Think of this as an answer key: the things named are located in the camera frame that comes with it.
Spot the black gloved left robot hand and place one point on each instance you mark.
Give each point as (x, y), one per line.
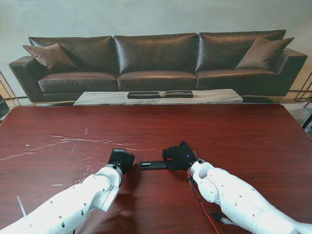
(122, 161)

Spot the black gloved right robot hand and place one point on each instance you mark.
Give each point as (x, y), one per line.
(181, 156)

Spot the black battery cover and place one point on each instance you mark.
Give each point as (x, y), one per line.
(119, 149)

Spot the black remote control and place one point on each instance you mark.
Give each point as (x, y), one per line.
(158, 165)

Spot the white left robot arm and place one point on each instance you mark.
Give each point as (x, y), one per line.
(80, 200)

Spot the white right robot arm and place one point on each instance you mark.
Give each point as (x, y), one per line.
(231, 190)

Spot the clear glass ball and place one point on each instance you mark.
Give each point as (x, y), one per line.
(162, 93)

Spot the white marble coffee table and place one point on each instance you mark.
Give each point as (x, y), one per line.
(102, 97)

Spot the black rectangular tray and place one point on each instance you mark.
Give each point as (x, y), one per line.
(146, 95)

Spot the dark brown leather sofa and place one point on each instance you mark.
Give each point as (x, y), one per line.
(156, 53)

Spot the brown sofa cushion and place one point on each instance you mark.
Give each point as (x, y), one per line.
(48, 57)
(260, 53)

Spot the black leather seat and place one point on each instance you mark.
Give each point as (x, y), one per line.
(3, 108)

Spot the thin metal side table frame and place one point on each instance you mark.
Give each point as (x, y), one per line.
(303, 91)
(15, 98)

